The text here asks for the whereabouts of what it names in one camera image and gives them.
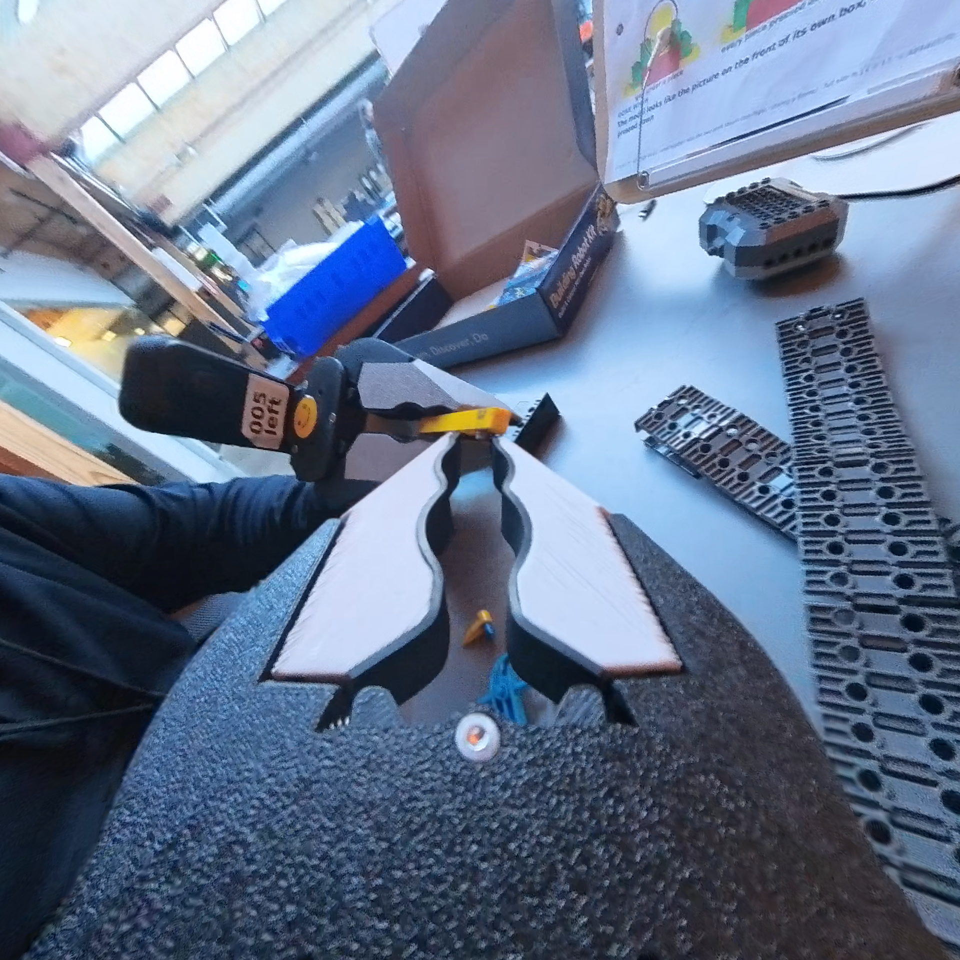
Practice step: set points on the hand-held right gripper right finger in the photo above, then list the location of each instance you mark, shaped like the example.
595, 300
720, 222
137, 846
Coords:
592, 592

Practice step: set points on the blue plastic crate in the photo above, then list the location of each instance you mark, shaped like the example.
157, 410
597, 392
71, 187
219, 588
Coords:
337, 300

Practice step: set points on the yellow wedge piece blue pin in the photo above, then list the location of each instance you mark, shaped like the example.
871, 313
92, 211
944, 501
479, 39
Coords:
476, 630

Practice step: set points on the person's left forearm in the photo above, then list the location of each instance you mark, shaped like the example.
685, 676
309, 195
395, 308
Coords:
187, 525

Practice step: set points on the white plastic bag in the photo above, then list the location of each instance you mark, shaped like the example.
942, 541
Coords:
300, 266

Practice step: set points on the blue plastic lever tool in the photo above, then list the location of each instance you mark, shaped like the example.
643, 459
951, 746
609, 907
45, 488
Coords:
502, 690

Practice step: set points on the printed instruction sheet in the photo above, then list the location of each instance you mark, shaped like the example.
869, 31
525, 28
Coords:
787, 67

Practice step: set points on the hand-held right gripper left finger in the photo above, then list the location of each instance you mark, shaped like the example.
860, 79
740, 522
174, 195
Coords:
367, 592

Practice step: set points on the grey desk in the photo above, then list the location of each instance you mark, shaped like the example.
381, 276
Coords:
675, 322

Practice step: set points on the yellow plastic piece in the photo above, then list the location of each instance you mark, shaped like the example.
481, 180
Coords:
465, 421

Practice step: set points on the grey faceted toy block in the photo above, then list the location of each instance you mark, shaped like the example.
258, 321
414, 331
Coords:
772, 225

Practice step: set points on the colourful booklet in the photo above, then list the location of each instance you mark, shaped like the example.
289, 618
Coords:
525, 277

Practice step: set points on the grey studded track strip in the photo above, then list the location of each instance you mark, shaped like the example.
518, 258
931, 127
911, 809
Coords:
712, 450
862, 562

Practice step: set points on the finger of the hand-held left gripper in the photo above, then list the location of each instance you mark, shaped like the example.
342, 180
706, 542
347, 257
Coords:
427, 386
394, 429

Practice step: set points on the black toothed plastic piece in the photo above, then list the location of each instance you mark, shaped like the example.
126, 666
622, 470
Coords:
538, 424

